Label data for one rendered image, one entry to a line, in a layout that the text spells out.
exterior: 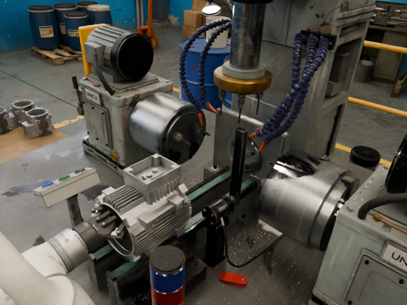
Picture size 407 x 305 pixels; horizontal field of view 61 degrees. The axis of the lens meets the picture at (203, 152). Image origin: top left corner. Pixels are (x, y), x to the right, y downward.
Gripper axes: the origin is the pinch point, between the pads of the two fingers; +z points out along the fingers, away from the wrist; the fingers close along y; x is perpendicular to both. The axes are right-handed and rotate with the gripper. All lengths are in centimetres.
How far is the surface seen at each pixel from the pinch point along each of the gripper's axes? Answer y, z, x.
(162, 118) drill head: 24.3, 27.6, -2.4
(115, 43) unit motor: 52, 32, -22
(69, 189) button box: 19.2, -12.4, 0.0
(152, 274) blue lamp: -29.7, -19.5, -15.4
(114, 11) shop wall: 581, 365, 115
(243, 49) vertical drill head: -2.1, 39.8, -29.2
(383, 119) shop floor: 29, 347, 154
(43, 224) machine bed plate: 40, -19, 25
